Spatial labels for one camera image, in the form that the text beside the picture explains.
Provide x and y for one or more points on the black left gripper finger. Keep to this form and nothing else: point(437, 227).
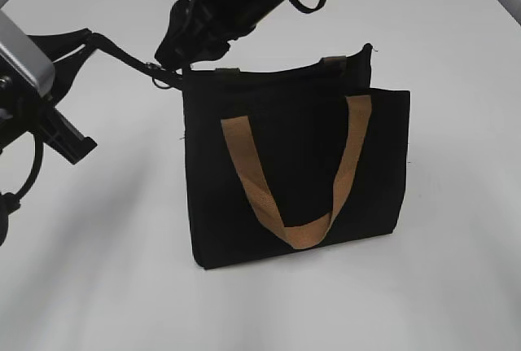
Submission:
point(69, 139)
point(68, 52)

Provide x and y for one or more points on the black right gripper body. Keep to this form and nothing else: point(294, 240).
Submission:
point(223, 20)

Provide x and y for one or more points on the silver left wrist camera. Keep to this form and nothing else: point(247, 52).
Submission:
point(22, 54)

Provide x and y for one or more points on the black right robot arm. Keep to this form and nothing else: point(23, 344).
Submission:
point(202, 30)

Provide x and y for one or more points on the tan rear bag handle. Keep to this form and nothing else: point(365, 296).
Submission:
point(339, 61)

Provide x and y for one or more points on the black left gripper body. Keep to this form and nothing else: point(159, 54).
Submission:
point(24, 111)

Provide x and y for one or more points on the black canvas tote bag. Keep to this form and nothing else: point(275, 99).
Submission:
point(281, 164)

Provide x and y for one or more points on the silver zipper pull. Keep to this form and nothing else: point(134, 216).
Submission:
point(158, 77)

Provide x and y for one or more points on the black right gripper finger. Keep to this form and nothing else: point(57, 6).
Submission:
point(174, 50)
point(203, 50)

